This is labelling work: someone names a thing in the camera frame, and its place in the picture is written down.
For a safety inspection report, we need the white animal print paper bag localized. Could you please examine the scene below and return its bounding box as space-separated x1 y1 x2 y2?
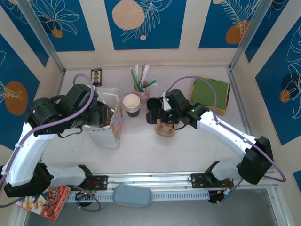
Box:
83 86 123 149

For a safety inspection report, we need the pink straw holder cup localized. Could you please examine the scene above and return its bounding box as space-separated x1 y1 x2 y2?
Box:
133 81 151 98

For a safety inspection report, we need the green straw with white wrapper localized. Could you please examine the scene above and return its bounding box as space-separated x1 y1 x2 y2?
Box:
143 79 158 91

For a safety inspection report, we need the green drinking straw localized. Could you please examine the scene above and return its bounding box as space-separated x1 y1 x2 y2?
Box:
130 67 142 92

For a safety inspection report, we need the green napkin box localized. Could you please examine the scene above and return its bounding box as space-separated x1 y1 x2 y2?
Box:
190 75 230 111

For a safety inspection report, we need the black framed picture card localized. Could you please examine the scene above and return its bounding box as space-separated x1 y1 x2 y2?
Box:
91 68 103 87

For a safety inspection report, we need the grey blue cushion pad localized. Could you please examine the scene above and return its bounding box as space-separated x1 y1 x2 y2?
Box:
112 184 153 208

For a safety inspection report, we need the colourful comic book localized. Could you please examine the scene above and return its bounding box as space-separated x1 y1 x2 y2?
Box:
16 185 72 222

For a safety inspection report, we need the aluminium side rail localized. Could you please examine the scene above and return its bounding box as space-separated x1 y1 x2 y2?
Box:
58 70 66 88
226 67 264 170

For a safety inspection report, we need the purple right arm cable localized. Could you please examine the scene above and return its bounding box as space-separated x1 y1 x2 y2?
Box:
166 75 286 205

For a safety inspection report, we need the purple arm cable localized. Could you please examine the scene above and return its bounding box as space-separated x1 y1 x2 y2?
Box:
0 73 103 212
166 75 286 205

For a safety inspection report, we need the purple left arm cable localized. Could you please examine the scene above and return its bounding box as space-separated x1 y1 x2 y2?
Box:
0 73 103 212

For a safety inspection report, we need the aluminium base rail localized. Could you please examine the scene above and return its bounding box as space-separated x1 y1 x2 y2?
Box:
22 170 279 190

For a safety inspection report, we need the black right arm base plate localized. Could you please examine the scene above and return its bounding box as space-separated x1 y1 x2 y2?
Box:
190 173 235 189

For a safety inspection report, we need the white slotted cable duct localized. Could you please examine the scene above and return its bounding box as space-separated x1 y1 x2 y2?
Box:
66 190 210 203

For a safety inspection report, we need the aluminium frame post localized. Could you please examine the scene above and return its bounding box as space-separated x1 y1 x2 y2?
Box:
16 0 66 74
228 0 273 71

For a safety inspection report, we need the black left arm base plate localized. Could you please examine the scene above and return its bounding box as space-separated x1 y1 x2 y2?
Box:
90 175 109 192

